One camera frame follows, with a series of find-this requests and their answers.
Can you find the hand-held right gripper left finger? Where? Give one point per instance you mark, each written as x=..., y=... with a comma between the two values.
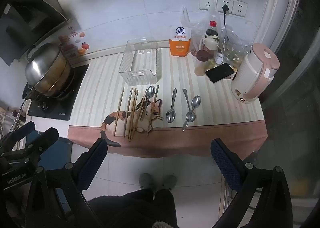
x=93, y=159

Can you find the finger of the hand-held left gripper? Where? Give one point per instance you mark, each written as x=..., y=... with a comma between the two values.
x=23, y=130
x=47, y=138

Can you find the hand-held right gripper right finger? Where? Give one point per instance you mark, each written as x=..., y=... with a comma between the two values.
x=221, y=159

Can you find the steel spoon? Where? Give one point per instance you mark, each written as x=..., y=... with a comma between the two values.
x=190, y=116
x=196, y=101
x=150, y=91
x=171, y=116

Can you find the bunch of wooden chopsticks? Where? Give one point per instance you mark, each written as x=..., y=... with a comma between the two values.
x=127, y=113

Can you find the clear plastic organizer bin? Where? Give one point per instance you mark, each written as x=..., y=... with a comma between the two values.
x=140, y=60

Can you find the black gas stove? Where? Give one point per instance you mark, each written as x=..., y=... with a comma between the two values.
x=62, y=110

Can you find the grey slipper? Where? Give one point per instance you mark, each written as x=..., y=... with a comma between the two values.
x=147, y=180
x=168, y=181

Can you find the person's dark fleece pants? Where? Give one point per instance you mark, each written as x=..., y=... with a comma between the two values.
x=132, y=208

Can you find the stainless steel pot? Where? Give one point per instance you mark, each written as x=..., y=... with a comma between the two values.
x=45, y=68

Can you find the striped cat print mat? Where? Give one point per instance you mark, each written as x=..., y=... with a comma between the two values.
x=105, y=80

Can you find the black smartphone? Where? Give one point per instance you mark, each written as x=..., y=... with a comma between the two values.
x=220, y=72

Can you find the pink electric kettle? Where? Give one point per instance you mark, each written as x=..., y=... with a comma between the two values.
x=252, y=73

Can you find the brown lidded spice jar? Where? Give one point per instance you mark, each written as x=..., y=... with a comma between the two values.
x=202, y=64

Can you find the range hood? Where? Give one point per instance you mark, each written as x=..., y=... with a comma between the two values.
x=25, y=18

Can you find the clear plastic bag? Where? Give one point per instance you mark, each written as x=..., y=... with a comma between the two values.
x=233, y=40

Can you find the dark sauce bottle red cap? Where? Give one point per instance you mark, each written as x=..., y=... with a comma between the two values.
x=212, y=30

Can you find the colourful wall stickers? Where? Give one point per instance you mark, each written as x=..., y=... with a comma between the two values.
x=83, y=45

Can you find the white wall socket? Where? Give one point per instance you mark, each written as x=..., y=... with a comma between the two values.
x=223, y=2
x=240, y=8
x=206, y=2

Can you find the white window frame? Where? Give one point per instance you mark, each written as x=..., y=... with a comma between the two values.
x=282, y=5

